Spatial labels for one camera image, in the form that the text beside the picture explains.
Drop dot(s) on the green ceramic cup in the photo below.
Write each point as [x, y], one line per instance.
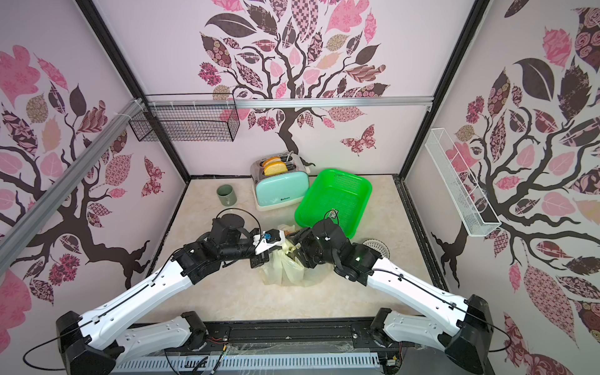
[227, 196]

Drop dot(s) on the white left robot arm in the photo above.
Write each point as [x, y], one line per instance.
[101, 339]

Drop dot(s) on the green plastic basket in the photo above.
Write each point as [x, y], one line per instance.
[337, 194]

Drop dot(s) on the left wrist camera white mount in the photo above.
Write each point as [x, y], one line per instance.
[268, 241]

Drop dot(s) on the bread slice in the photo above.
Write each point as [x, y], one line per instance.
[276, 159]
[275, 168]

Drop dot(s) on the aluminium frame bar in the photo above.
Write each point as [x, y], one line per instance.
[25, 229]
[303, 102]

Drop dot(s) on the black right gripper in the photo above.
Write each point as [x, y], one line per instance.
[302, 244]

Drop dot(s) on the black wire wall basket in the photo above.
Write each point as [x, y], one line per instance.
[212, 119]

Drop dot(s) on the front bread slice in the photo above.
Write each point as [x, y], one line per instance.
[275, 168]

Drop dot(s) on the mint green toaster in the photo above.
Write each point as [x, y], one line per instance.
[281, 190]

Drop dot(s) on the aluminium frame bar left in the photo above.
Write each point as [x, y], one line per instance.
[25, 229]

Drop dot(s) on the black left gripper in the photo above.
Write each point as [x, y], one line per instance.
[259, 258]

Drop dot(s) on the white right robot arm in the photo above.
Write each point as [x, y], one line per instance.
[442, 308]

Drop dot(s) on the back bread slice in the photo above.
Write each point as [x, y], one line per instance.
[276, 159]

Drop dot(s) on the white vented cable duct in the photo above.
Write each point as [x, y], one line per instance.
[249, 364]

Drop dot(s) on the white wire wall shelf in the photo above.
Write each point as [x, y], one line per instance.
[453, 162]

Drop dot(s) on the cream plastic bag orange print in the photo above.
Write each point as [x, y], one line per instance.
[283, 270]

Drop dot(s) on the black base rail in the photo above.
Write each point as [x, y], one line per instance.
[304, 335]

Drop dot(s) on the aluminium frame bar back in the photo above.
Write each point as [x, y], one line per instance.
[303, 102]

